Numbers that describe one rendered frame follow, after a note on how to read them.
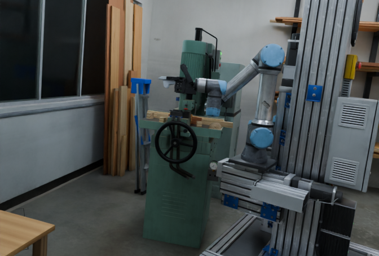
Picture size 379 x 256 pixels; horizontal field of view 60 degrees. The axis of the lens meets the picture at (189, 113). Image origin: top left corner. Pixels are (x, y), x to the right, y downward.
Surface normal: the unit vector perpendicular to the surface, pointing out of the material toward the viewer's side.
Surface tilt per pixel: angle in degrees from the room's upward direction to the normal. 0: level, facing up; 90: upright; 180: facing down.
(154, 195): 90
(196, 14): 90
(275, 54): 82
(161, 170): 90
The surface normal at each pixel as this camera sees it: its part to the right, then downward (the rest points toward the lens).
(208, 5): -0.27, 0.10
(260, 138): -0.10, 0.25
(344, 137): -0.51, 0.06
